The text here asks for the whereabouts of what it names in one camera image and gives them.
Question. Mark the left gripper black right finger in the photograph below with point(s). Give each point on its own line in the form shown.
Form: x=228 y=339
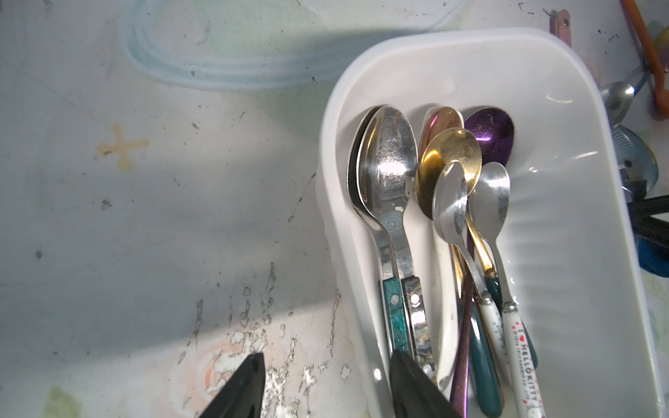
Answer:
x=414 y=395

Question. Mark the gold spoon dark green handle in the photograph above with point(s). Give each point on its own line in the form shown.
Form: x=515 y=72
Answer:
x=430 y=166

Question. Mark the small purple iridescent spoon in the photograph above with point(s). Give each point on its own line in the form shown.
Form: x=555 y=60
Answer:
x=487 y=136

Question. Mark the silver spoon pink handle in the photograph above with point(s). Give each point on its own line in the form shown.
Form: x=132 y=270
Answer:
x=560 y=25

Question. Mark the orange spoon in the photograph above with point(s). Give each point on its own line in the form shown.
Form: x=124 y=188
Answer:
x=660 y=93

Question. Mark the silver spoon grey marbled handle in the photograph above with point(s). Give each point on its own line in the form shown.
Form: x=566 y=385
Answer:
x=386 y=173

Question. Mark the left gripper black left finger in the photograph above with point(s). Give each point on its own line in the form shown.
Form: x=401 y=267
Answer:
x=242 y=395

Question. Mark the silver spoon hello kitty handle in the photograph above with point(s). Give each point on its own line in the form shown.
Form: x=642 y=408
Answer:
x=488 y=205

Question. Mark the white plastic storage box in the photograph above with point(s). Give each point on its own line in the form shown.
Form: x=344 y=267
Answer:
x=567 y=243

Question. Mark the silver spoon green marbled handle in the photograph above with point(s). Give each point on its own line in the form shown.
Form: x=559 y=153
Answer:
x=390 y=288

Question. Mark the silver spoon white dotted handle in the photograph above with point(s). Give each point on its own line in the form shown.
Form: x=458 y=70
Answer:
x=449 y=217

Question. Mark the long silver spoon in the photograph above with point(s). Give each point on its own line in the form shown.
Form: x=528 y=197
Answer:
x=618 y=96

